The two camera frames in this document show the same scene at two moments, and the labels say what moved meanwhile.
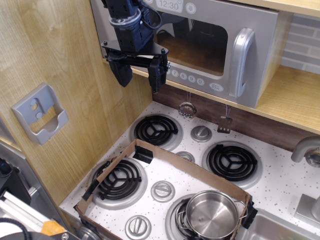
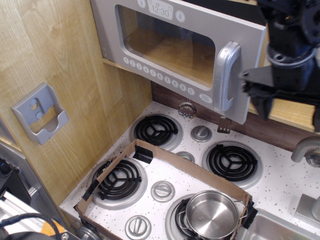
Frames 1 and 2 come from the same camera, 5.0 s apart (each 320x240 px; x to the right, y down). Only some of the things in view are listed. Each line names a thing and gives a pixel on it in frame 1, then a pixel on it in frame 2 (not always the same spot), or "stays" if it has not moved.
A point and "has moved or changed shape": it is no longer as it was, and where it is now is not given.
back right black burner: (231, 163) stays
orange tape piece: (50, 228) stays
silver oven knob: (88, 233) stays
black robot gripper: (135, 45) -> (295, 68)
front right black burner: (182, 222) stays
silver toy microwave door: (225, 48) has moved or changed shape
